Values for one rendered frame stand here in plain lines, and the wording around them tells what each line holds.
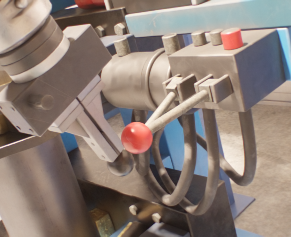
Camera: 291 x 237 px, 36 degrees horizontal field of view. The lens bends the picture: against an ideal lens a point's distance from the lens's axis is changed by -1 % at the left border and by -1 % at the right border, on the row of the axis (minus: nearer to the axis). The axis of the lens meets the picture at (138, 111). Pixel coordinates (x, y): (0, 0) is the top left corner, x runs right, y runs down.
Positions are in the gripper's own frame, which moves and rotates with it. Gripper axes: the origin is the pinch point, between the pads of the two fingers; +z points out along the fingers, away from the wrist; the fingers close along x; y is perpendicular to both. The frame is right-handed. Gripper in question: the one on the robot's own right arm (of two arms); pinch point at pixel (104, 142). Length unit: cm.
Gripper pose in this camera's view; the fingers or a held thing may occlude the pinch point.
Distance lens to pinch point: 55.7
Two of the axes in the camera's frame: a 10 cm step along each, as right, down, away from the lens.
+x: 5.7, -7.0, 4.4
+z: 4.9, 7.1, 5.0
